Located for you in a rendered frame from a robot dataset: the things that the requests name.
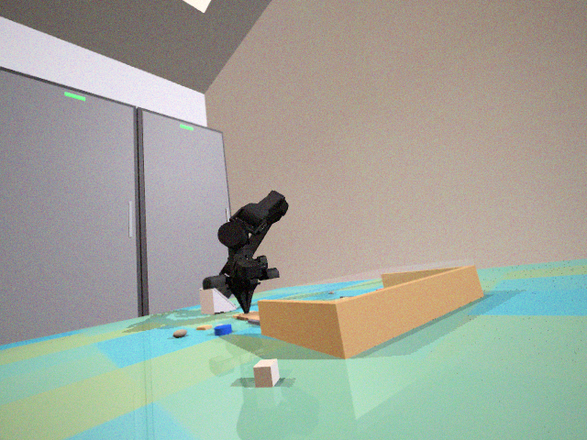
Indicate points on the orange strip with purple zigzag pattern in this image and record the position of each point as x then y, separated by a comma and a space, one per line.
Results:
253, 315

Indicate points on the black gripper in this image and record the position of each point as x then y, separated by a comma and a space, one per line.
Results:
243, 293

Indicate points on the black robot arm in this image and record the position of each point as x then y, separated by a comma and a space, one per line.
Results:
254, 218

